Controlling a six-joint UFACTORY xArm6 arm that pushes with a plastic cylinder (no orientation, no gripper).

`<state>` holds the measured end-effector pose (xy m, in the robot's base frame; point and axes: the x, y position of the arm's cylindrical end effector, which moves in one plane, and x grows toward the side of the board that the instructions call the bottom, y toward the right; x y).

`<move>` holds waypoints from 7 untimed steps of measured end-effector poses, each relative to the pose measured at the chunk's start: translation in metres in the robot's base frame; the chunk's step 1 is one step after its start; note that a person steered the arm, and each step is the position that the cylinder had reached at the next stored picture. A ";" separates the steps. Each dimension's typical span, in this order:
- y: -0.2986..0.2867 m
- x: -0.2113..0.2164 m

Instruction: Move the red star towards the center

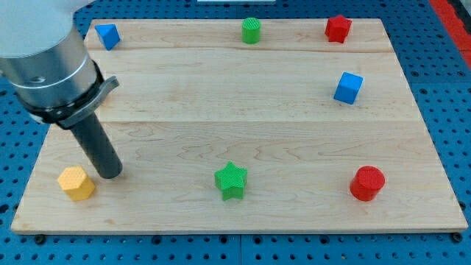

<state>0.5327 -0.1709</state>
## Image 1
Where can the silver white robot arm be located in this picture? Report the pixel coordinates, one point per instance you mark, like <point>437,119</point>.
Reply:
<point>43,56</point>

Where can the green cylinder block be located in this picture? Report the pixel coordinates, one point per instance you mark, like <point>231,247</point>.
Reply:
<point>251,30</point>

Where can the light wooden board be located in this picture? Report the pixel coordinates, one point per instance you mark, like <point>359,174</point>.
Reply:
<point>192,96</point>

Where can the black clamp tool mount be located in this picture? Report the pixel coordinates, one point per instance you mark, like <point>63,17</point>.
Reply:
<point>66,116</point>

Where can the red star block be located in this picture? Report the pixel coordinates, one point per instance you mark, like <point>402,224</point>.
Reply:
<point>338,28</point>

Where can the red cylinder block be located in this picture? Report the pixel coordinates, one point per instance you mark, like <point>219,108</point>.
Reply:
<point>367,183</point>

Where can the green star block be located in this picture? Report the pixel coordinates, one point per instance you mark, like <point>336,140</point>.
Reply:
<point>231,181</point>

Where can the yellow hexagonal prism block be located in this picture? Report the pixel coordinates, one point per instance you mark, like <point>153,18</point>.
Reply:
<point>75,182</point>

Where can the blue cube block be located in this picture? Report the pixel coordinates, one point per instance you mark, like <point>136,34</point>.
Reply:
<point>348,88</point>

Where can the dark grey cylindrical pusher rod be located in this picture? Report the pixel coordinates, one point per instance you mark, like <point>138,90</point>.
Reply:
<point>97,146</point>

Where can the blue triangular prism block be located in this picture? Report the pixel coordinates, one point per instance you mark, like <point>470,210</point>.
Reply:
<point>108,35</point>

